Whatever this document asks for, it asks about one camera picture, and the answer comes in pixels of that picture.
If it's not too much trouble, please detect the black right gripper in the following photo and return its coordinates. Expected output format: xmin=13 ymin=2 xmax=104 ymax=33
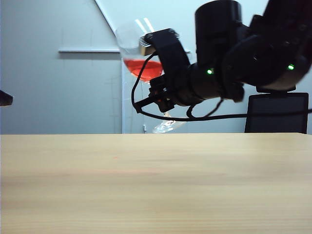
xmin=133 ymin=65 xmax=203 ymax=114

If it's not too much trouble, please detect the wine glass with red liquid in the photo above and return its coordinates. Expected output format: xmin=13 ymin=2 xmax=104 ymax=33
xmin=114 ymin=18 xmax=187 ymax=134

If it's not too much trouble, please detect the black cable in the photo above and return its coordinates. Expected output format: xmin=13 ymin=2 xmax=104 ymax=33
xmin=131 ymin=52 xmax=312 ymax=122

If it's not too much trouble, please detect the black curved camera bracket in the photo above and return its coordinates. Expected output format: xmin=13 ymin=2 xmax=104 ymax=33
xmin=145 ymin=28 xmax=191 ymax=76

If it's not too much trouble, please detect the white vertical post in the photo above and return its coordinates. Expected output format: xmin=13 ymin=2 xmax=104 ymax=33
xmin=121 ymin=62 xmax=126 ymax=134

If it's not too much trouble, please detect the white horizontal wall rail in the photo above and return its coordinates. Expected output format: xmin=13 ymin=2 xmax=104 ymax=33
xmin=58 ymin=48 xmax=192 ymax=54

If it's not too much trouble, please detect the white diagonal wall rail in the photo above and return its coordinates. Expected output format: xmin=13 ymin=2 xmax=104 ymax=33
xmin=94 ymin=0 xmax=118 ymax=35

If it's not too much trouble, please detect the black office chair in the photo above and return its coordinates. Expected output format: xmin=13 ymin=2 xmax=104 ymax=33
xmin=244 ymin=84 xmax=310 ymax=134

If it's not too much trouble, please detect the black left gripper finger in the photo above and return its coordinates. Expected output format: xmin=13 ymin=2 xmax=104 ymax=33
xmin=0 ymin=90 xmax=14 ymax=107

